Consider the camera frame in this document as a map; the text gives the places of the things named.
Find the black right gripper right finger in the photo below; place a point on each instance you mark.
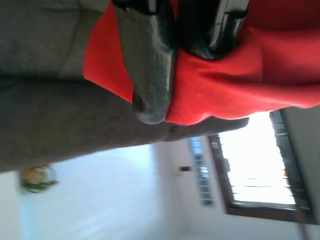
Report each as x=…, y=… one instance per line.
x=212, y=30

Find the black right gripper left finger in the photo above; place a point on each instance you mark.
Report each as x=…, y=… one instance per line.
x=152, y=75

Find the red pillow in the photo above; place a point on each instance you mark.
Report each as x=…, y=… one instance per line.
x=225, y=87

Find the brown-grey fabric sofa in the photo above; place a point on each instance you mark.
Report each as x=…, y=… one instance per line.
x=62, y=120

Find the glass louvre window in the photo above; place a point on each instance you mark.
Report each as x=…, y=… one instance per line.
x=202, y=175

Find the wooden framed bright window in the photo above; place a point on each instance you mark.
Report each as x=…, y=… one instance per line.
x=250, y=155

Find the wall switch plate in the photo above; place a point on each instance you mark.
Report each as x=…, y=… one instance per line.
x=185, y=169

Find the round wall decoration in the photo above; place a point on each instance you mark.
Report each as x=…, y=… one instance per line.
x=37, y=177

